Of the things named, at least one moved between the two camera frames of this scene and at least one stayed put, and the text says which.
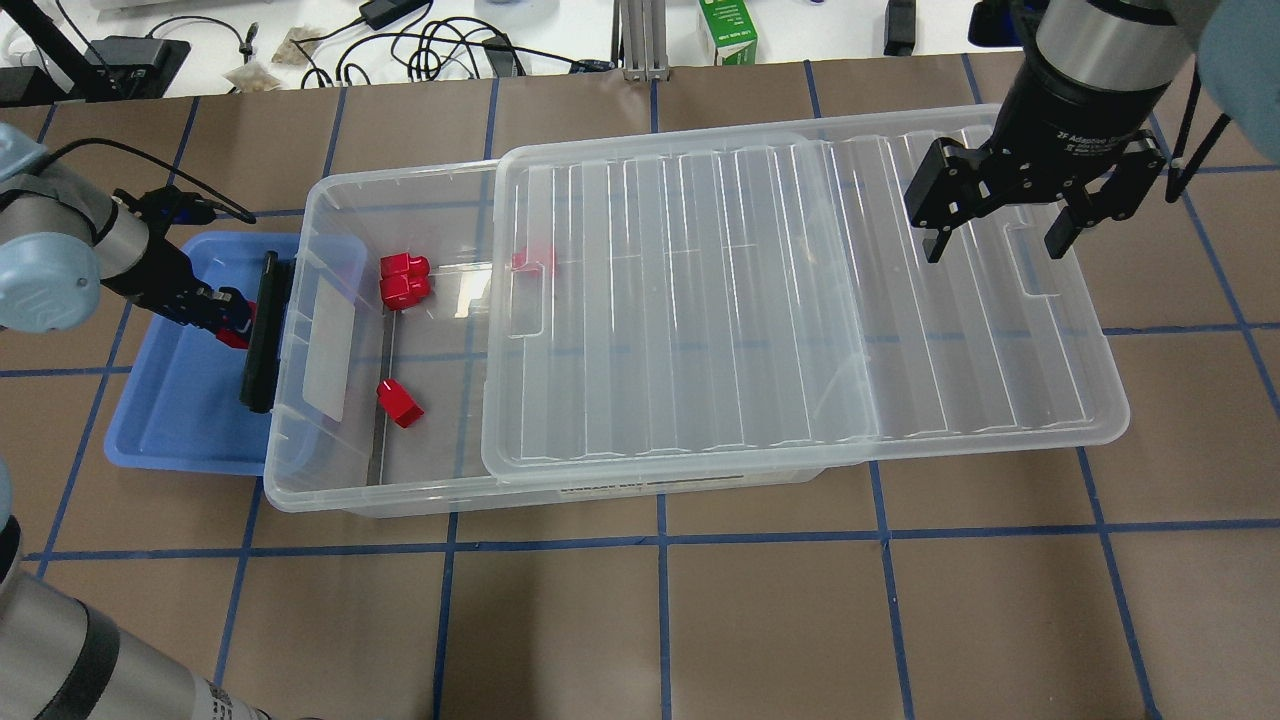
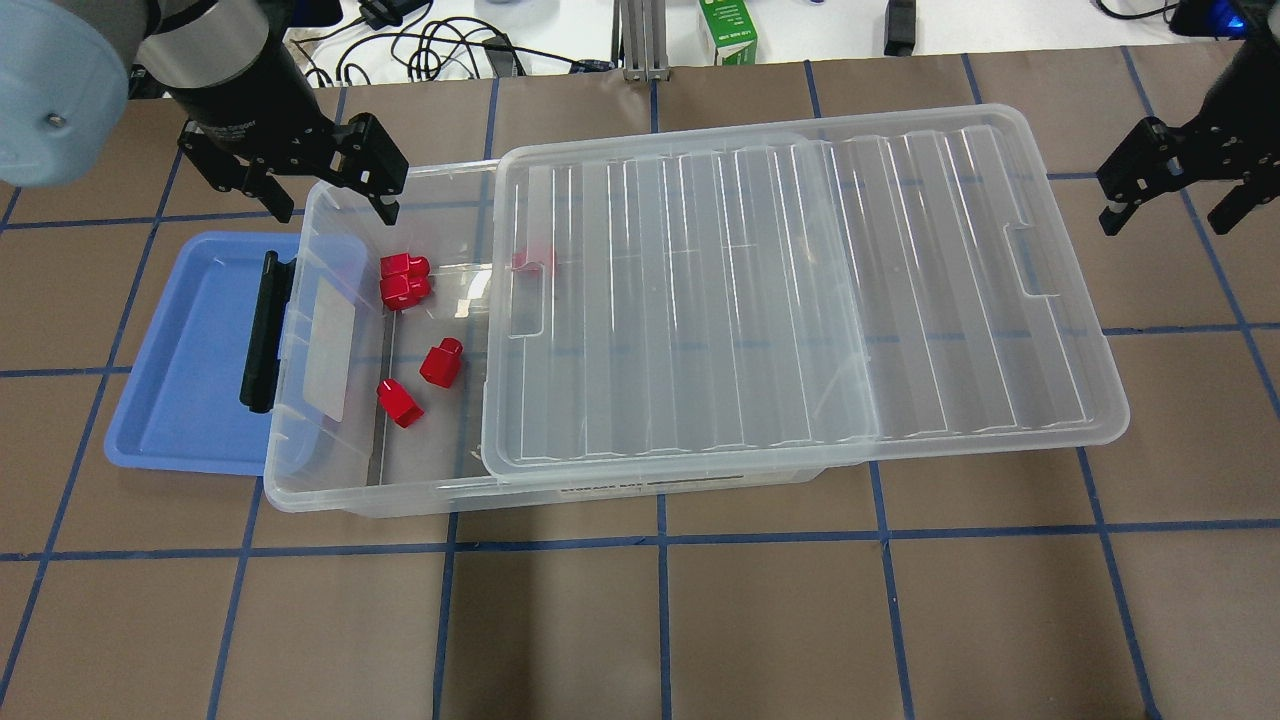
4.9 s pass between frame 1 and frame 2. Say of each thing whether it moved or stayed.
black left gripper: moved
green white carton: stayed
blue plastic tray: stayed
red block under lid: stayed
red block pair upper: stayed
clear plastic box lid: stayed
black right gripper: moved
